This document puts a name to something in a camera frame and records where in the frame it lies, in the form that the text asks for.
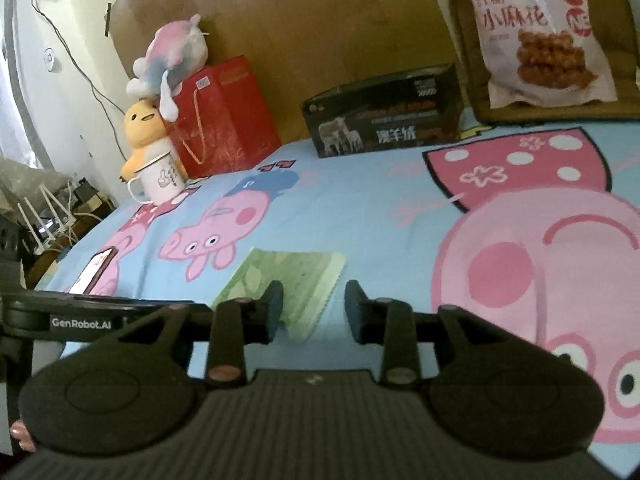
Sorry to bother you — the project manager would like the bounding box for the blue pig cartoon blanket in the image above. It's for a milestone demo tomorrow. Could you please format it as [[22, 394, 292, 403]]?
[[48, 122, 639, 474]]

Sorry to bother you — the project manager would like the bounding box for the black sheep print box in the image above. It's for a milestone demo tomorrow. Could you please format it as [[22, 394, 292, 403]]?
[[302, 64, 463, 157]]

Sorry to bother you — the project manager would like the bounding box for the smartphone with lit screen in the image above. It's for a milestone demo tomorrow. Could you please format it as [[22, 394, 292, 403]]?
[[68, 246, 118, 295]]

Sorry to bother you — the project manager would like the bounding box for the green leaf snack packet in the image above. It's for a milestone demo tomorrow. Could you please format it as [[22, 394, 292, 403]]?
[[214, 248, 346, 341]]

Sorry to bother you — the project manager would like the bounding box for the white wifi router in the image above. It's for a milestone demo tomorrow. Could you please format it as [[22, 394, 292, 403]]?
[[17, 180, 79, 256]]

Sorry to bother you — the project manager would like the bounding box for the black wall cable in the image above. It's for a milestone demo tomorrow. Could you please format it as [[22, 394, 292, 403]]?
[[29, 0, 129, 162]]

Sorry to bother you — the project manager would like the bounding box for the pink fried twist snack bag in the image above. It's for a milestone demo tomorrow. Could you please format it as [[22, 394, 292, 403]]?
[[470, 0, 617, 108]]

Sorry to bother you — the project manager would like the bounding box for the white enamel mug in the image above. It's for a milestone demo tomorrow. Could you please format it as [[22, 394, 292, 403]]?
[[127, 152, 186, 206]]

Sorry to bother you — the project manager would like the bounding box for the pink grey plush toy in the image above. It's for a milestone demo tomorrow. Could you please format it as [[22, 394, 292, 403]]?
[[126, 14, 208, 122]]

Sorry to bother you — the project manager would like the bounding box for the yellow duck plush toy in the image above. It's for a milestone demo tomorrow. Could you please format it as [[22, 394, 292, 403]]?
[[119, 100, 188, 182]]

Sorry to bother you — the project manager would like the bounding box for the person's left hand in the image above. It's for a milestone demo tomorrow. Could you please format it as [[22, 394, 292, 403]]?
[[10, 419, 36, 453]]

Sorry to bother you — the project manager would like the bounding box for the large brown cardboard sheet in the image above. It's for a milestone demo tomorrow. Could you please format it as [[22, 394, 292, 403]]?
[[110, 0, 457, 143]]

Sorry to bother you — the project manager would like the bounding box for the red gift bag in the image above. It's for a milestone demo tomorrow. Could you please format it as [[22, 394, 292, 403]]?
[[166, 56, 281, 179]]

